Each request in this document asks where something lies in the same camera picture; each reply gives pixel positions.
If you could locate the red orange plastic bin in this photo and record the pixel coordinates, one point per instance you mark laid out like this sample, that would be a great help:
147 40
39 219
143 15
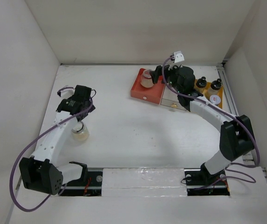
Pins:
153 94

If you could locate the brown-spice bottle black pump cap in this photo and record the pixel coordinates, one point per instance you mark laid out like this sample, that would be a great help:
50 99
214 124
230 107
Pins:
201 83

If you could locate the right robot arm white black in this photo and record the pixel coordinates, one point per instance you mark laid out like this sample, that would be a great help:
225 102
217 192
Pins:
195 95

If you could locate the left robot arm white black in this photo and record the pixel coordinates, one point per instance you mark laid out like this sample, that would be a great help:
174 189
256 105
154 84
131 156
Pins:
39 172

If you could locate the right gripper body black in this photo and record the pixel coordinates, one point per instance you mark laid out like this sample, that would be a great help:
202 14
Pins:
171 76

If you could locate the dark sauce jar white lid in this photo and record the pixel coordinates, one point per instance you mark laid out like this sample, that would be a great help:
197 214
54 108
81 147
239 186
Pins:
215 99

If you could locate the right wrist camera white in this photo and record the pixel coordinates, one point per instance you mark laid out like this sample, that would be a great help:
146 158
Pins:
177 57

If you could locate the aluminium rail right side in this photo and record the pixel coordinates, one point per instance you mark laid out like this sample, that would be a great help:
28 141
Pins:
249 158

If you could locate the white-powder bottle black pump cap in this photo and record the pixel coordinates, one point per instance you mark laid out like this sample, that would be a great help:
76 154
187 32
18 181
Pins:
215 86

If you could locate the yellow plastic bin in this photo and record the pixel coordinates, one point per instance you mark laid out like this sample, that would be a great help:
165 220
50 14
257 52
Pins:
218 93

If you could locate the clear plastic bin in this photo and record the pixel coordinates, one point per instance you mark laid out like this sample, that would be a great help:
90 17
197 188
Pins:
170 99

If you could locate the large glass jar metal lid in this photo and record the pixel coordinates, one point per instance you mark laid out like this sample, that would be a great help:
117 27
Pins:
80 132

